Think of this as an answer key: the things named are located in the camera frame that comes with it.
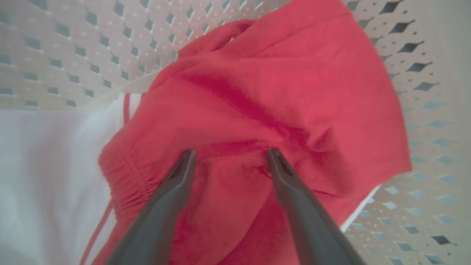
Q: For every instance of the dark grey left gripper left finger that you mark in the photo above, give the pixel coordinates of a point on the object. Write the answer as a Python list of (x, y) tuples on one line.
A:
[(162, 213)]

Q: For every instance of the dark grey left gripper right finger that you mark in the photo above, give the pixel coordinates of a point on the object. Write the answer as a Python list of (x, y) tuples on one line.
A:
[(309, 221)]

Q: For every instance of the red shorts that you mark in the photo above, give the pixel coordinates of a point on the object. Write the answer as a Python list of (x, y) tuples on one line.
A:
[(279, 81)]

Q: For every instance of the cream perforated laundry basket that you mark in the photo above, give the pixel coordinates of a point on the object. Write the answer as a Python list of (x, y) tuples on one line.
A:
[(73, 44)]

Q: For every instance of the white garment with red stripes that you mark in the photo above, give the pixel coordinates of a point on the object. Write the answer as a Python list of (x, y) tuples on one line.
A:
[(48, 176)]

